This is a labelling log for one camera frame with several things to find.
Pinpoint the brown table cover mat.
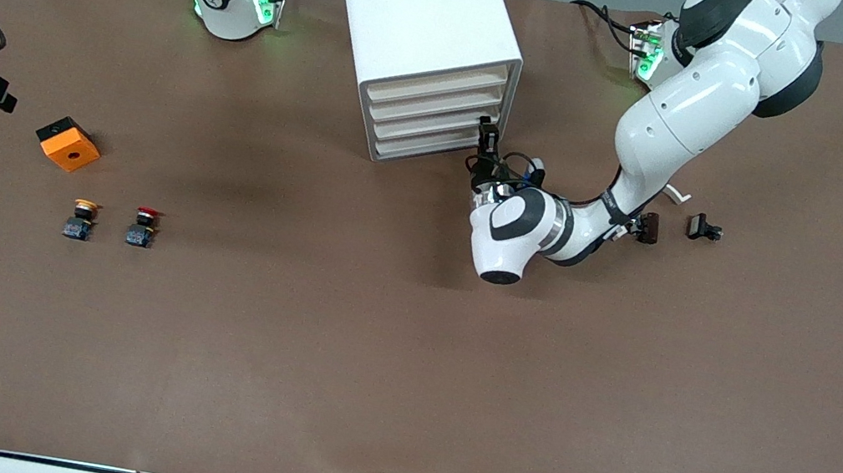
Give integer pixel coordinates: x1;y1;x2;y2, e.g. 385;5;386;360
0;0;843;473

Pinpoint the small black plastic part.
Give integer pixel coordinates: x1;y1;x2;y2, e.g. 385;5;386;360
685;211;728;245

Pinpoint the white drawer cabinet shell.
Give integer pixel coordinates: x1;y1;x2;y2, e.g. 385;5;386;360
302;0;533;184

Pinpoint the white plastic cabinet drawer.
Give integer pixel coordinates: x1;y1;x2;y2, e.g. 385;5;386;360
367;85;505;160
369;105;504;179
363;44;512;123
365;65;509;141

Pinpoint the orange box with hole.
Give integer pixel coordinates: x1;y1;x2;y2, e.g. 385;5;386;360
30;112;106;177

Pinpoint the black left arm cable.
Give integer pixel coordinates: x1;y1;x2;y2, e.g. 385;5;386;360
461;141;552;202

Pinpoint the red push button switch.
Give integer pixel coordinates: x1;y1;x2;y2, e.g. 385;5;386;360
124;204;165;251

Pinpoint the black base cable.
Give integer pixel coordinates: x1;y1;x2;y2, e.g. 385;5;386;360
565;0;646;56

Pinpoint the brown connector block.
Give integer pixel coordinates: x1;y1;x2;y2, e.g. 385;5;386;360
624;208;663;247

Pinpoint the yellow push button switch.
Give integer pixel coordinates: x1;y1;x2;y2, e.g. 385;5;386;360
61;196;102;243

